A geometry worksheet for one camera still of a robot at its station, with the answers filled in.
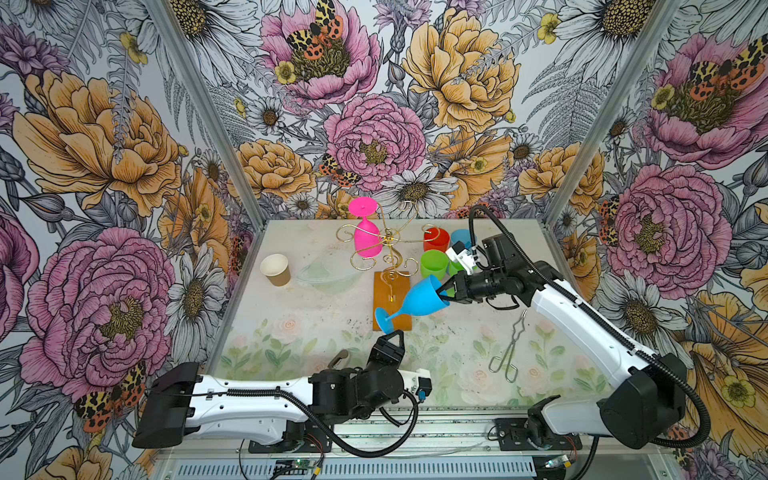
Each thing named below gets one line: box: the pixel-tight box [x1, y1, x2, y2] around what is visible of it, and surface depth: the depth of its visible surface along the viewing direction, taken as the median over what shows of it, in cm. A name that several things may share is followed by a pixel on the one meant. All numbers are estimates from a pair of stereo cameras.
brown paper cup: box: [260, 253, 291, 287], surface depth 102 cm
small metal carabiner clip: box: [327, 349, 348, 370], surface depth 87 cm
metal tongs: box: [488, 309, 527, 383], surface depth 89 cm
